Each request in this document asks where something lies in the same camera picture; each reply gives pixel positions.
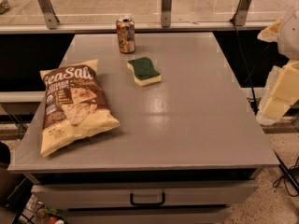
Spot green and yellow sponge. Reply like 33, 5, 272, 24
127, 57, 162, 87

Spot grey drawer with black handle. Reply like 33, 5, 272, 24
32, 180, 257, 210

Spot dark round object left edge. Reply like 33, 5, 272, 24
0, 142, 11, 167

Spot middle metal rail bracket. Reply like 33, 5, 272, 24
161, 0, 172, 28

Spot left metal rail bracket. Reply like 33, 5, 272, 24
37, 0, 60, 29

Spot black cable behind table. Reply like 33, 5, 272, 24
230, 17, 260, 114

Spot black cables on floor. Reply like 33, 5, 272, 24
272, 154, 299, 198

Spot right metal rail bracket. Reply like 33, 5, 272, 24
232, 0, 252, 26

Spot metal rail bracket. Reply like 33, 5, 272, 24
37, 0, 60, 29
161, 0, 172, 28
232, 0, 252, 26

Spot orange drink can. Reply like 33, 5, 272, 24
116, 15, 135, 53

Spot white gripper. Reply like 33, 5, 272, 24
256, 8, 299, 125

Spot colourful packages on lower shelf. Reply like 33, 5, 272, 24
19, 194, 67, 224

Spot small item top left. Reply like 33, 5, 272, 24
0, 0, 10, 15

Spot sea salt chips bag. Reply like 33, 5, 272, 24
40, 60, 120, 157

